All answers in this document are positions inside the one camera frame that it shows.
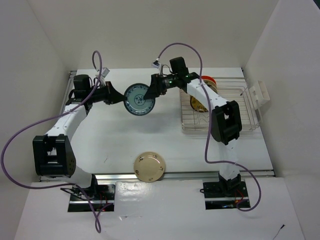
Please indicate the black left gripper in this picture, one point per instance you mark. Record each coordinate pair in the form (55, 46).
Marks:
(112, 96)

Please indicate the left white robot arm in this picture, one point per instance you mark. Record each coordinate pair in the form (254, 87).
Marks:
(53, 153)

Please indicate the orange plastic plate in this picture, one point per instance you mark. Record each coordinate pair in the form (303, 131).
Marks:
(209, 78)

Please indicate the beige plate with flower motifs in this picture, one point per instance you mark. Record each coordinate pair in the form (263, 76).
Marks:
(149, 166)

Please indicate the wire dish rack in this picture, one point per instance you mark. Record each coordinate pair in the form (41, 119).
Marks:
(238, 108)

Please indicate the beige plate with green brushstroke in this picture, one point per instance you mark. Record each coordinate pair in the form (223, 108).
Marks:
(212, 85)

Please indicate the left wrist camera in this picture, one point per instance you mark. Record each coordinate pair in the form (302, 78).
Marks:
(101, 76)

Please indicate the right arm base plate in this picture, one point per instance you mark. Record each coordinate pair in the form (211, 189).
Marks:
(216, 199)

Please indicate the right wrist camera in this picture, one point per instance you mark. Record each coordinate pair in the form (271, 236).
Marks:
(156, 64)

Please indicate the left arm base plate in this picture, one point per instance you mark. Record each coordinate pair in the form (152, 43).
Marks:
(102, 199)

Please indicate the blue floral plate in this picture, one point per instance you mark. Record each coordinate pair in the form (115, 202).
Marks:
(135, 103)

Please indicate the yellow plate with dark rim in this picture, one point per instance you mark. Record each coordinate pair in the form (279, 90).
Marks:
(197, 106)

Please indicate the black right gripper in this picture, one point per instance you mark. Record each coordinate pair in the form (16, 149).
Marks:
(156, 88)

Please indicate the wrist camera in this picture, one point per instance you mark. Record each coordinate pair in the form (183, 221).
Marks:
(101, 76)
(156, 64)

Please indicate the aluminium frame rail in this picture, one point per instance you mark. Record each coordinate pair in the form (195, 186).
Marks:
(108, 141)

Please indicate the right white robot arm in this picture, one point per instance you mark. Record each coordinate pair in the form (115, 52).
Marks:
(190, 82)

